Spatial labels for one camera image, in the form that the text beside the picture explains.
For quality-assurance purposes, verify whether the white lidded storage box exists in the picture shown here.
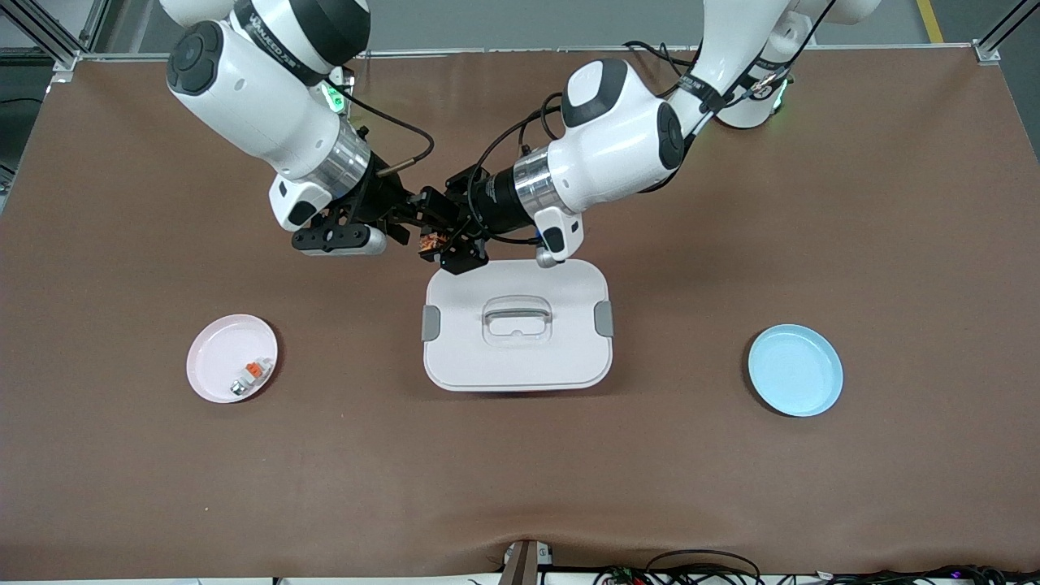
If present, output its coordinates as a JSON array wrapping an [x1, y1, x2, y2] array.
[[421, 258, 615, 393]]

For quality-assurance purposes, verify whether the pink round plate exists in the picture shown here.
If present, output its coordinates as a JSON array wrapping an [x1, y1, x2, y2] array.
[[186, 314, 280, 405]]

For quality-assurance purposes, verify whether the light blue round plate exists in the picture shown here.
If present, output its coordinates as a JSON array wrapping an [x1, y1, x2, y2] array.
[[747, 324, 844, 418]]

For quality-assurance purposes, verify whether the orange and white switch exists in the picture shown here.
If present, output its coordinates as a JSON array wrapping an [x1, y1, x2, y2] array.
[[229, 357, 274, 398]]

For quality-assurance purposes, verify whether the black left arm base cable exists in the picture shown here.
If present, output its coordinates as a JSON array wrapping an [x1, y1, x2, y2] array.
[[623, 40, 701, 72]]

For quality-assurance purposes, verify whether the aluminium frame post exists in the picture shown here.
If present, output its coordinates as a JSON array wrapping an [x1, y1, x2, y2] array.
[[0, 0, 111, 72], [973, 0, 1040, 66]]

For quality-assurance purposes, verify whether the black looped cable bundle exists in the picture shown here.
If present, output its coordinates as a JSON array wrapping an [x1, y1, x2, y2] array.
[[591, 549, 766, 585]]

